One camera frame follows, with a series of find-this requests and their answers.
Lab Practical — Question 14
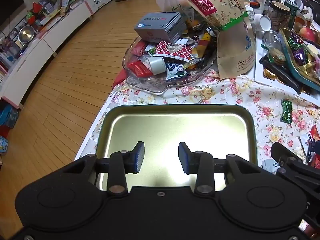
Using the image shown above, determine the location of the teal tray of sweets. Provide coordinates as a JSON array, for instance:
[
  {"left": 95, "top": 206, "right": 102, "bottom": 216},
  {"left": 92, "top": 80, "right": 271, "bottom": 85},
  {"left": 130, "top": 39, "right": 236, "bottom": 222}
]
[{"left": 279, "top": 27, "right": 320, "bottom": 93}]

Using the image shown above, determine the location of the blue white cartoon packet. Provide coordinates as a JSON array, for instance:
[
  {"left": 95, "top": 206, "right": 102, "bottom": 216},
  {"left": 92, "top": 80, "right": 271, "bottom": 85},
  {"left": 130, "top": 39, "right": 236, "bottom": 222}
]
[{"left": 165, "top": 62, "right": 188, "bottom": 81}]

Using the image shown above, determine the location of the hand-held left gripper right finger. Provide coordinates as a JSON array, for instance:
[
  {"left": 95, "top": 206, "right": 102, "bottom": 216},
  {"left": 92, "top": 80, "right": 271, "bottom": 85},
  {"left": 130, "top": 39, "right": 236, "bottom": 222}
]
[{"left": 178, "top": 142, "right": 260, "bottom": 196}]

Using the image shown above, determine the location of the white cup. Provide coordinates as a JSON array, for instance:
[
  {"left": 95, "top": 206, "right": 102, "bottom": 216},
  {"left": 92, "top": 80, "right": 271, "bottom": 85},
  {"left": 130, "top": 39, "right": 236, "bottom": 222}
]
[{"left": 259, "top": 14, "right": 273, "bottom": 32}]

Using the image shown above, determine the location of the clear tape roll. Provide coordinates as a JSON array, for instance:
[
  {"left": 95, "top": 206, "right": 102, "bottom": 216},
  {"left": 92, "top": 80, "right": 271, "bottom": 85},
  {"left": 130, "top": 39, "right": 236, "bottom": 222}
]
[{"left": 147, "top": 56, "right": 167, "bottom": 76}]

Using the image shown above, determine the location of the red cloth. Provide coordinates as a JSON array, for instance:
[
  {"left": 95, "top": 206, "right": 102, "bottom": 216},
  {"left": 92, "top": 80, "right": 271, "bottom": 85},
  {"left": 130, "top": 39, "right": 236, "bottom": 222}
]
[{"left": 114, "top": 69, "right": 128, "bottom": 88}]

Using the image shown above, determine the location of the white rectangular tray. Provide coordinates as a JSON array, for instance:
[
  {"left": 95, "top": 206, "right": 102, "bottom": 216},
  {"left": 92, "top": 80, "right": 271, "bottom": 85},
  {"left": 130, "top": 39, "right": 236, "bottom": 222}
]
[{"left": 254, "top": 37, "right": 320, "bottom": 103}]

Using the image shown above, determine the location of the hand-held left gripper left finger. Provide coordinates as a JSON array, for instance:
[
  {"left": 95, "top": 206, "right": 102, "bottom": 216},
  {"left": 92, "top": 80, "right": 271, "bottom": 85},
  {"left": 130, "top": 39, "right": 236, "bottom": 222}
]
[{"left": 59, "top": 141, "right": 145, "bottom": 197}]

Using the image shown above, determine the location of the red apple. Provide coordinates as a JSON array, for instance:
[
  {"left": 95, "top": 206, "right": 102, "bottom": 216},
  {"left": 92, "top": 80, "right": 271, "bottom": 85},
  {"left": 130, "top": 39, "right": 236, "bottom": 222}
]
[{"left": 299, "top": 27, "right": 319, "bottom": 43}]

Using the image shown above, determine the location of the purple candy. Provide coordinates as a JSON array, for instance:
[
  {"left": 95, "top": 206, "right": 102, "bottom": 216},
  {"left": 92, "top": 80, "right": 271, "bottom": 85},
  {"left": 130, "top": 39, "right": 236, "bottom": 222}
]
[{"left": 292, "top": 47, "right": 309, "bottom": 66}]

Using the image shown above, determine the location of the black television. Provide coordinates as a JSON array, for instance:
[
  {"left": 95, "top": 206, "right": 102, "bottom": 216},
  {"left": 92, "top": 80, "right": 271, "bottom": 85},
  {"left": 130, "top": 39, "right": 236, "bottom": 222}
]
[{"left": 0, "top": 0, "right": 26, "bottom": 28}]

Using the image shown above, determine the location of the blue bag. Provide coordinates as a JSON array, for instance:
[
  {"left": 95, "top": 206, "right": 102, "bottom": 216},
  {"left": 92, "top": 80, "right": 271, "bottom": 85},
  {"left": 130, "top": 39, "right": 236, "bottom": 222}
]
[{"left": 0, "top": 104, "right": 19, "bottom": 128}]

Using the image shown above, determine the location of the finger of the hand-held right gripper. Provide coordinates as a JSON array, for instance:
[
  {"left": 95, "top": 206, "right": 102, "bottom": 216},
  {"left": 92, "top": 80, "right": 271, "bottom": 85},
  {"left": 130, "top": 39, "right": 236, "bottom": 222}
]
[{"left": 271, "top": 142, "right": 320, "bottom": 198}]

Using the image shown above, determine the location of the kraft paper snack bag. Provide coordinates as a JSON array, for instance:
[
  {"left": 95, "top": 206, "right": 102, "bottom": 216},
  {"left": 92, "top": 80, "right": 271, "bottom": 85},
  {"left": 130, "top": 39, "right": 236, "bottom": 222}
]
[{"left": 180, "top": 0, "right": 257, "bottom": 80}]

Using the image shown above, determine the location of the clear glass dish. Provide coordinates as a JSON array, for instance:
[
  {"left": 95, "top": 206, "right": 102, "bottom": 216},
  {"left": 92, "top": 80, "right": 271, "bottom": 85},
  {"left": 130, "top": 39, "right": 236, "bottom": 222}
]
[{"left": 122, "top": 36, "right": 218, "bottom": 95}]

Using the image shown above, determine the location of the red patterned packet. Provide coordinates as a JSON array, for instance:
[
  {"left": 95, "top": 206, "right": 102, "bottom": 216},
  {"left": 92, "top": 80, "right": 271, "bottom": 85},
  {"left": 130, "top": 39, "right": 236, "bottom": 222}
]
[{"left": 153, "top": 41, "right": 193, "bottom": 62}]

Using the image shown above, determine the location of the white TV cabinet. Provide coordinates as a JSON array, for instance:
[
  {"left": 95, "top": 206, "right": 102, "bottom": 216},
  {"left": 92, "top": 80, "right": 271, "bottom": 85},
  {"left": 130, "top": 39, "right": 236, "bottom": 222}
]
[{"left": 0, "top": 1, "right": 94, "bottom": 109}]

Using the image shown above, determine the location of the black chocolate box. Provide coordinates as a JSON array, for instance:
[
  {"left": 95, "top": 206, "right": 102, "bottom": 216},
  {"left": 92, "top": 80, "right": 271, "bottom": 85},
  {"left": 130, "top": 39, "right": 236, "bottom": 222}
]
[{"left": 259, "top": 54, "right": 313, "bottom": 94}]

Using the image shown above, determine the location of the clear glass tumbler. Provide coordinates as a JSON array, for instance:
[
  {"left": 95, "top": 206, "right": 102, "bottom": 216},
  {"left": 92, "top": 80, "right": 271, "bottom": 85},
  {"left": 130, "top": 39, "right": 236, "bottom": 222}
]
[{"left": 262, "top": 30, "right": 283, "bottom": 53}]

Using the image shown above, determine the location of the green candy packet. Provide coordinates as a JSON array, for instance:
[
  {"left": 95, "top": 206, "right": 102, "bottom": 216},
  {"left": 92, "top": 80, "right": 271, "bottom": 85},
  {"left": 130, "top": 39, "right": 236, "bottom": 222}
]
[{"left": 280, "top": 99, "right": 294, "bottom": 124}]

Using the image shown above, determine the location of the metal bowl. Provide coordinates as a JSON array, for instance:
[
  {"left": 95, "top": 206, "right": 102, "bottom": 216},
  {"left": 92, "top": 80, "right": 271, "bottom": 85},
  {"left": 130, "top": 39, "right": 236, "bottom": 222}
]
[{"left": 19, "top": 25, "right": 36, "bottom": 43}]

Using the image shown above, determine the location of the grey cardboard box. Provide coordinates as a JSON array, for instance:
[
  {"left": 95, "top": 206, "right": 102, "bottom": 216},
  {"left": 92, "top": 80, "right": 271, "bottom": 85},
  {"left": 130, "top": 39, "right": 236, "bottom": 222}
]
[{"left": 134, "top": 12, "right": 187, "bottom": 44}]

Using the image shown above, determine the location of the yellow snack packet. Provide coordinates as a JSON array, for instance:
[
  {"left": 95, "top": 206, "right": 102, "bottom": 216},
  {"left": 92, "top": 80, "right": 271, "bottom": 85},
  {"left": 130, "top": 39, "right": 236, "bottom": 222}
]
[{"left": 199, "top": 32, "right": 213, "bottom": 56}]

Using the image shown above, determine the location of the gold metal tray teal rim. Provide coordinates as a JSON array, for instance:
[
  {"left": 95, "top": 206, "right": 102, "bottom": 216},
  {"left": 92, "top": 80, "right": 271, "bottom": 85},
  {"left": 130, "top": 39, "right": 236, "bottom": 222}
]
[{"left": 96, "top": 104, "right": 259, "bottom": 191}]

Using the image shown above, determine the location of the cork-lidded glass jar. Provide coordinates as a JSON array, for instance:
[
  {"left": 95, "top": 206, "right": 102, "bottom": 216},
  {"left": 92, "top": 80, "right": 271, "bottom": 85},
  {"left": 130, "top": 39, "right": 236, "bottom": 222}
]
[{"left": 267, "top": 1, "right": 292, "bottom": 32}]

